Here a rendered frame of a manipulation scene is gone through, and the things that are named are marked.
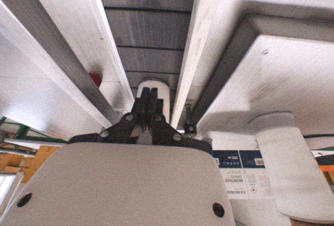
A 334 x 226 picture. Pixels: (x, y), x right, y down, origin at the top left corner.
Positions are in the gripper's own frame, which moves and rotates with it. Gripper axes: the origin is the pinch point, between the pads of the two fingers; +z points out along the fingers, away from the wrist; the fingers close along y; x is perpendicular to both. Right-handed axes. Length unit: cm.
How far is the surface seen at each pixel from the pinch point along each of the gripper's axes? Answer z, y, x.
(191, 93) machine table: 14.9, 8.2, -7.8
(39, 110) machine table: 20, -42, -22
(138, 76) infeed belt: 6.7, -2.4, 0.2
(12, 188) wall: 112, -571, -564
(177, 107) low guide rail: 4.2, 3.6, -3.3
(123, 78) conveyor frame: 7.1, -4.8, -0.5
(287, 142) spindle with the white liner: 3.6, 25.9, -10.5
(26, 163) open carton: 116, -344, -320
